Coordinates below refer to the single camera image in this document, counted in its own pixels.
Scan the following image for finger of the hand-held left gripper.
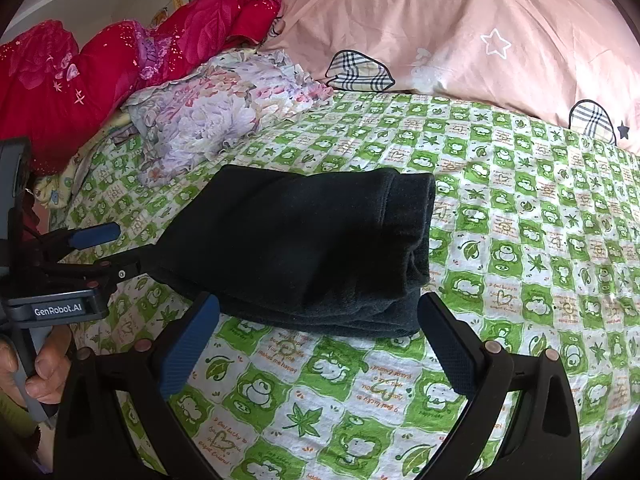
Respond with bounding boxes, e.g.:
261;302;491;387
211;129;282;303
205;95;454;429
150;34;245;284
65;249;167;292
35;223;122;262

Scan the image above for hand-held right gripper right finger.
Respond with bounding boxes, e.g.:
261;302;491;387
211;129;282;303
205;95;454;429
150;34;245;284
415;292;583;480

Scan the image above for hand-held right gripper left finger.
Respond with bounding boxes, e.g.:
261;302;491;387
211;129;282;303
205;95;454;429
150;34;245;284
52;292;223;480

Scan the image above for black pants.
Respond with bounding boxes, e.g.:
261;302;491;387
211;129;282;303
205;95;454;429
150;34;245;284
142;163;437;339

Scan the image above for person's left hand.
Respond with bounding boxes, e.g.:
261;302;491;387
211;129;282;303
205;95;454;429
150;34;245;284
0;327;74;407

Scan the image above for pale yellow printed cloth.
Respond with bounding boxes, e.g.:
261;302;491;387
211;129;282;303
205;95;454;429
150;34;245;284
32;112;137;211

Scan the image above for green printed blanket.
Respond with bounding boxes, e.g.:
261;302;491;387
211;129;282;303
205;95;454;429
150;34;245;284
50;87;640;480

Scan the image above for red floral quilt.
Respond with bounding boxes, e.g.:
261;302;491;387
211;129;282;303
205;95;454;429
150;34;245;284
0;0;292;177

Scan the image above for floral ruffled pillow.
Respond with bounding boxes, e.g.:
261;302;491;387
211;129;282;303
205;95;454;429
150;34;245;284
122;50;334;189

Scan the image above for pink patterned quilt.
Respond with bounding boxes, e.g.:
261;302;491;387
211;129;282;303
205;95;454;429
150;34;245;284
260;0;640;157

